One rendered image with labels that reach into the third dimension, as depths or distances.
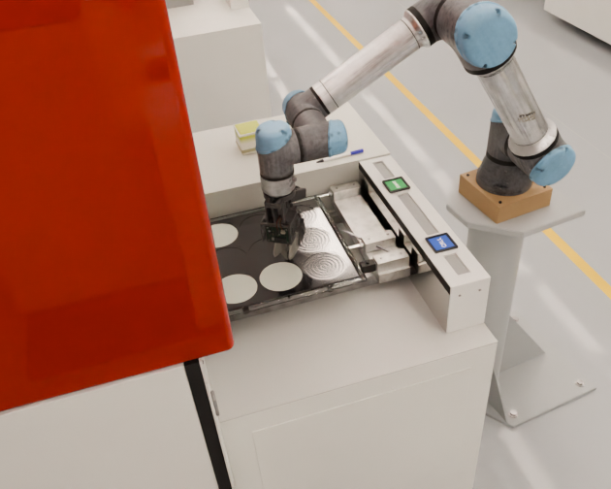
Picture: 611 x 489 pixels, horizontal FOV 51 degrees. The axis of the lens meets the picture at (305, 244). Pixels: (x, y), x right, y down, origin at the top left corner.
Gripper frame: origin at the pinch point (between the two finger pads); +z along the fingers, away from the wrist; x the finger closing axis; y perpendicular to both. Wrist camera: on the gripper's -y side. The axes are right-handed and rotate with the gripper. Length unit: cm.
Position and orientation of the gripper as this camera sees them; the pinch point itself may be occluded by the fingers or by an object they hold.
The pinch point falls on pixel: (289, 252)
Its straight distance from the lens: 155.1
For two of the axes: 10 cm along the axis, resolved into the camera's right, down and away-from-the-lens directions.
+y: -2.7, 6.1, -7.4
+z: 0.7, 7.8, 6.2
